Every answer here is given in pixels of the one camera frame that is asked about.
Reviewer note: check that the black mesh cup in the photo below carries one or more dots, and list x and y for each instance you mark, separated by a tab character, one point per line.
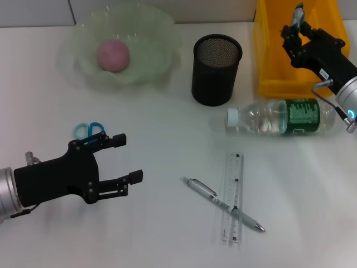
214	78

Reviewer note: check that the green translucent fruit bowl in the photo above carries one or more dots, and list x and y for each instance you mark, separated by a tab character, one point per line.
156	42

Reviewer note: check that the green plastic wrapper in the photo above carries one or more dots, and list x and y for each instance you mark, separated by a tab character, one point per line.
298	15

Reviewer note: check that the grey vertical wall trim strip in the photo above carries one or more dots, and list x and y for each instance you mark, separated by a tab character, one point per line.
72	12

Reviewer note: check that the yellow plastic bin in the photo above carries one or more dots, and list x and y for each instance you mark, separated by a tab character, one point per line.
273	56

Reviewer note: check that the pink toy peach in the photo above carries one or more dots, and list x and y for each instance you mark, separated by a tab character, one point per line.
113	56

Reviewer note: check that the white and silver right arm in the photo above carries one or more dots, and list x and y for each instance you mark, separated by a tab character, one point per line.
348	95

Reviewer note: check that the clear bottle with green label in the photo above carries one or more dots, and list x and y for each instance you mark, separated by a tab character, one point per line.
302	115

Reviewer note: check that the clear plastic ruler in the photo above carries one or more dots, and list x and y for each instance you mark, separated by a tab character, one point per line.
235	173

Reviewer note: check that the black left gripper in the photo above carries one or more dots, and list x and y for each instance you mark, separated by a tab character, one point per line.
55	178

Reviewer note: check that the blue and teal scissors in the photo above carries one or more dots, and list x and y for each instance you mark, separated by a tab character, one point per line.
96	127

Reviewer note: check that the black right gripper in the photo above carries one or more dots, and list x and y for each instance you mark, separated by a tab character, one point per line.
326	58

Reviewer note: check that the silver ballpoint pen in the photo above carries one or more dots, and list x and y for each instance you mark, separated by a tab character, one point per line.
209	195

